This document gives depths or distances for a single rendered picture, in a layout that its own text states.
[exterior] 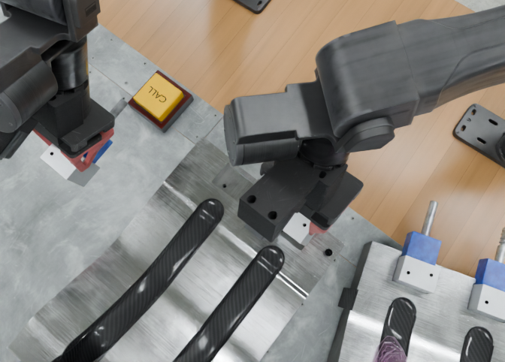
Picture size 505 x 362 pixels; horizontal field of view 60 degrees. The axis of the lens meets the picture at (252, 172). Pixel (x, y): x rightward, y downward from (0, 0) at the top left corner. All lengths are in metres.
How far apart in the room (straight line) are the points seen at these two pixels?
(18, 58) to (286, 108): 0.23
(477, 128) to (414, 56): 0.49
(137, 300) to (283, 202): 0.30
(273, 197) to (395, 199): 0.37
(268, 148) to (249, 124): 0.04
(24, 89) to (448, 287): 0.58
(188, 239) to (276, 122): 0.31
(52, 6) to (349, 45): 0.25
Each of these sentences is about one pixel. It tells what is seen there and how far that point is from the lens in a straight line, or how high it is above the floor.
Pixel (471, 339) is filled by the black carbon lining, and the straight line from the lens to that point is 0.72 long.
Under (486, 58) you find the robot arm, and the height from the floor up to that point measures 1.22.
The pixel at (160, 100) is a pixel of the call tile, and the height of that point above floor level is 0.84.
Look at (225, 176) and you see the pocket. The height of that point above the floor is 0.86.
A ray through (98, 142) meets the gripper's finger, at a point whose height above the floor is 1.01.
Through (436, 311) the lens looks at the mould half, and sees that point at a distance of 0.69.
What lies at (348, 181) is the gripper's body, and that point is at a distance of 0.50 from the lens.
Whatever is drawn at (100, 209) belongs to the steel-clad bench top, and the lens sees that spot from 0.77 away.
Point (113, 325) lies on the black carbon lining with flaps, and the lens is 0.63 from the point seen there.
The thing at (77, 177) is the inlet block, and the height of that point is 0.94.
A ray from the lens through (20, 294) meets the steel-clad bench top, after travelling 0.81.
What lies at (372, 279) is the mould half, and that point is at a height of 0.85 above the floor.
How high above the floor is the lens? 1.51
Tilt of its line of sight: 75 degrees down
